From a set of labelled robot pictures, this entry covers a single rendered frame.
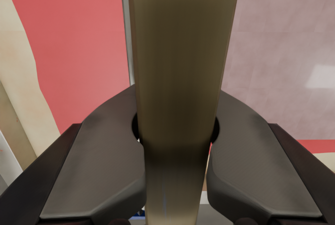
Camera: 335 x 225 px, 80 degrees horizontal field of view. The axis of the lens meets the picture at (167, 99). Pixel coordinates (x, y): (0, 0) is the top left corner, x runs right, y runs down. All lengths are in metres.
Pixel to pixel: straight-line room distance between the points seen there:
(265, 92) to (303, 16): 0.10
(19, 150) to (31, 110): 0.06
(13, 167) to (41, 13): 0.23
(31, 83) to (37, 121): 0.06
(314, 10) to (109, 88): 0.26
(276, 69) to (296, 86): 0.04
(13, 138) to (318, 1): 0.42
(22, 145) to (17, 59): 0.13
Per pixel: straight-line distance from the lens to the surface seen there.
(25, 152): 0.39
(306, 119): 0.37
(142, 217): 0.40
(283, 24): 0.28
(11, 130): 0.36
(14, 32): 0.30
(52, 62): 0.29
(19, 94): 0.34
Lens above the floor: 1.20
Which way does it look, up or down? 58 degrees down
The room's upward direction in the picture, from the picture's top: 179 degrees clockwise
